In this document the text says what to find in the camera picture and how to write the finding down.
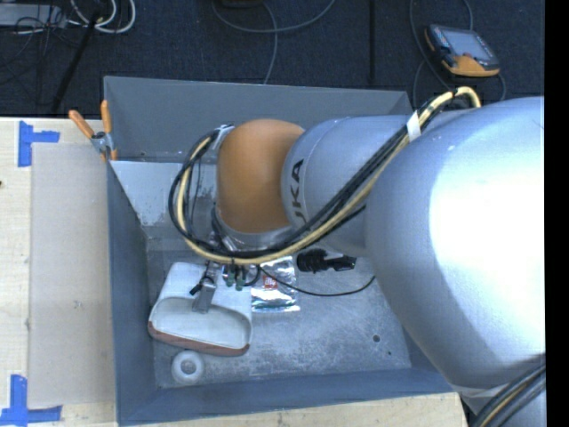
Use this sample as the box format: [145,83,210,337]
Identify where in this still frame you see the grey metal bin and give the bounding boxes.
[102,75,460,427]

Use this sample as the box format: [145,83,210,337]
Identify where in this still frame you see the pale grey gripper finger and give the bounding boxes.
[191,281,218,315]

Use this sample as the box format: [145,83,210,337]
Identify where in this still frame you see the silver foil packet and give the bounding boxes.
[249,255,302,314]

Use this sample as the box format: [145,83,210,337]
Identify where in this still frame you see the white shoe with red-brown sole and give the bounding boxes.
[147,261,255,359]

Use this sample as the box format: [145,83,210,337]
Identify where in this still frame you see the white ring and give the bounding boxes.
[170,349,207,386]

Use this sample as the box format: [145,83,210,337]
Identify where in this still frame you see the pale cardboard board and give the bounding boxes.
[27,141,118,411]

